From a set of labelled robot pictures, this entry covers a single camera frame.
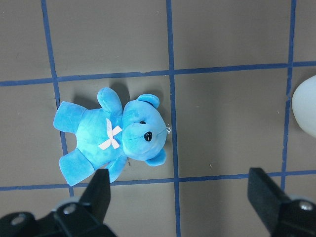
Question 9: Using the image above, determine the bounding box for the blue teddy bear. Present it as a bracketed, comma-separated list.
[53, 87, 168, 186]

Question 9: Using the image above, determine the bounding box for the white trash can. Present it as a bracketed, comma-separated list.
[292, 76, 316, 137]

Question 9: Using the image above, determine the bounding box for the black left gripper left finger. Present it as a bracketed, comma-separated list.
[78, 169, 111, 225]

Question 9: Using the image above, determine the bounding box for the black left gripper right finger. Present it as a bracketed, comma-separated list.
[247, 167, 291, 235]

